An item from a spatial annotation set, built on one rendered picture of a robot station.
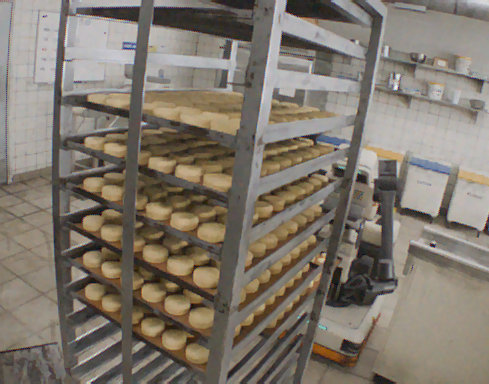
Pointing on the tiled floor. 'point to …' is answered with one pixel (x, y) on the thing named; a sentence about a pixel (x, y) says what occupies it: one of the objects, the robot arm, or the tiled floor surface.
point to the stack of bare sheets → (29, 365)
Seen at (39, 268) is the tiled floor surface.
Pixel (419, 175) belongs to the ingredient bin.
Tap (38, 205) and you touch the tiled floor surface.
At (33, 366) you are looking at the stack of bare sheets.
